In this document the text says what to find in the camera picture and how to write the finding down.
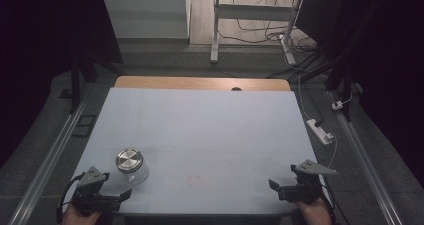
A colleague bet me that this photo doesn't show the white power strip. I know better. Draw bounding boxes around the white power strip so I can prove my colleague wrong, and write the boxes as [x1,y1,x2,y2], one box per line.
[306,118,334,146]

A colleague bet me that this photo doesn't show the white desk frame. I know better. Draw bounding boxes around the white desk frame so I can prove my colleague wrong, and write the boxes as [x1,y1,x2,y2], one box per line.
[209,0,305,66]

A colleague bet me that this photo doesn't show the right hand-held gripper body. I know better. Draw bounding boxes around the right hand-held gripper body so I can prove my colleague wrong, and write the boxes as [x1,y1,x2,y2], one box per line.
[278,159,338,205]

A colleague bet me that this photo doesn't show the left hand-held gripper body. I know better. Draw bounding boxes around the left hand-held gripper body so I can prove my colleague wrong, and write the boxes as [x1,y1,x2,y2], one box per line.
[70,166,123,216]

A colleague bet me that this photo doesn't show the person's right hand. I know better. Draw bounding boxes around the person's right hand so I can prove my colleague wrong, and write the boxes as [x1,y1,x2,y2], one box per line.
[294,198,332,225]

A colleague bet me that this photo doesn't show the thin white cable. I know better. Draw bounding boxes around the thin white cable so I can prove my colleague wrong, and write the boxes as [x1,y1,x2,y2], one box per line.
[297,74,313,121]

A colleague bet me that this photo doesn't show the white power strip cable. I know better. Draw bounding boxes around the white power strip cable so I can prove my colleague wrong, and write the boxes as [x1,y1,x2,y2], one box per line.
[327,133,339,170]

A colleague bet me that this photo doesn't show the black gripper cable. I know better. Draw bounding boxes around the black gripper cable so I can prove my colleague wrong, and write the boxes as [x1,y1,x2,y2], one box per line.
[55,173,86,225]

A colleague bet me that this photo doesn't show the person's left hand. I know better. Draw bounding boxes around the person's left hand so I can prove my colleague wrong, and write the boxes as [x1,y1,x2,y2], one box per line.
[61,204,102,225]

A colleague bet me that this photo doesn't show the tangled black cable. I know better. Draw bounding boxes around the tangled black cable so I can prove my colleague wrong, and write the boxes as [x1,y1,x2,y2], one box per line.
[218,0,321,80]

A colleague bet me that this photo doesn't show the black metal stand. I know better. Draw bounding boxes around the black metal stand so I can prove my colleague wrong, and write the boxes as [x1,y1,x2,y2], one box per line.
[324,48,356,123]
[68,49,116,115]

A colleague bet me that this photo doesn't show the black floor bracket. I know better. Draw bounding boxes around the black floor bracket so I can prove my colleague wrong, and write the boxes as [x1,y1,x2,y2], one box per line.
[71,114,98,138]

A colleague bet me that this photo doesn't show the round steel jar lid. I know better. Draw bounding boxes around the round steel jar lid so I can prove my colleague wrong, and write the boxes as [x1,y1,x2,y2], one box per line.
[115,147,145,174]

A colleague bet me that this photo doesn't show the aluminium floor rail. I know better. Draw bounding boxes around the aluminium floor rail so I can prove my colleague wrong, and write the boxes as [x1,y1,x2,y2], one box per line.
[7,91,93,225]
[334,111,405,225]

